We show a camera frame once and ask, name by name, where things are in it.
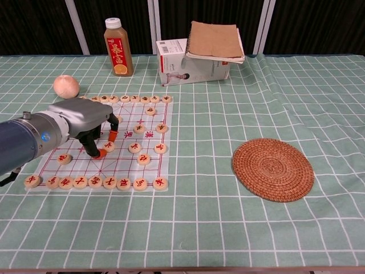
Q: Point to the white carton box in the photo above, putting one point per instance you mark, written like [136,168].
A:
[176,68]

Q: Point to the brown spiral notebook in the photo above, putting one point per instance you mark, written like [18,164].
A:
[214,40]

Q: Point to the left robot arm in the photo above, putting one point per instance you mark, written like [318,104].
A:
[22,140]

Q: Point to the dark folding screen panel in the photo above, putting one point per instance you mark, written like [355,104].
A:
[176,17]
[313,25]
[28,25]
[128,8]

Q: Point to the round woven rattan coaster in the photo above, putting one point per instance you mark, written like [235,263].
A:
[273,169]

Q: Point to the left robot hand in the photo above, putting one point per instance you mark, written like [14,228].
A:
[82,114]

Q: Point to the translucent chess board sheet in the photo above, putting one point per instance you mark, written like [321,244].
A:
[119,167]

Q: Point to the pale orange round fruit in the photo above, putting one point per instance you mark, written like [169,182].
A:
[66,87]

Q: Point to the brown juice bottle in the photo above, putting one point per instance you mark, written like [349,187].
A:
[118,54]

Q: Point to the green checked tablecloth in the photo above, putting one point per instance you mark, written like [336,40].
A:
[199,228]

